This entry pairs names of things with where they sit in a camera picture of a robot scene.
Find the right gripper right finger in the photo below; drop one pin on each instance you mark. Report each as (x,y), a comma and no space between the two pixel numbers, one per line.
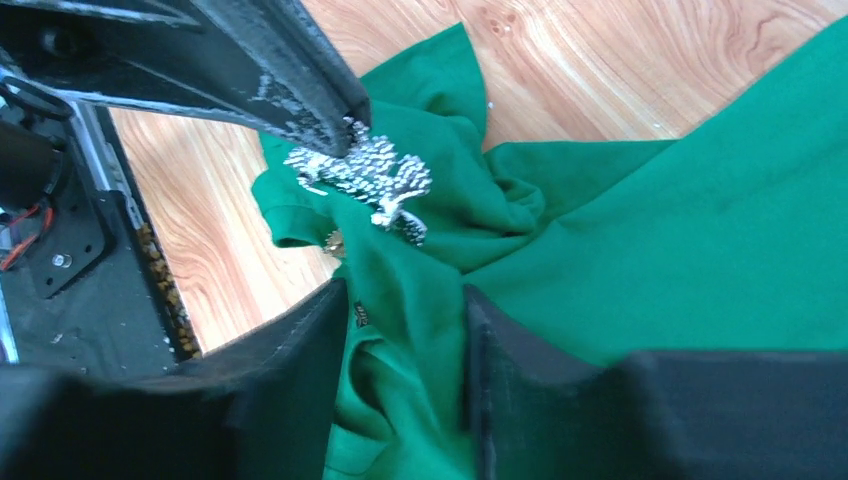
(536,412)

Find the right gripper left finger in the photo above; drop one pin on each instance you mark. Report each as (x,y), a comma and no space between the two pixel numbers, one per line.
(260,407)

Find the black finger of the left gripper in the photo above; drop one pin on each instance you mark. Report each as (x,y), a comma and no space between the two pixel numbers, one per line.
(266,65)

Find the silver brooch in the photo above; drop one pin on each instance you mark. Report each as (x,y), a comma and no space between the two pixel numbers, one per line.
(372,173)

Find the green garment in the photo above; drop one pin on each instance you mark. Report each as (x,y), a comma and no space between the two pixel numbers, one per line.
(733,236)

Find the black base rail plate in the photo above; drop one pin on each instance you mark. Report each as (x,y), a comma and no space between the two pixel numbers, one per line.
(85,285)

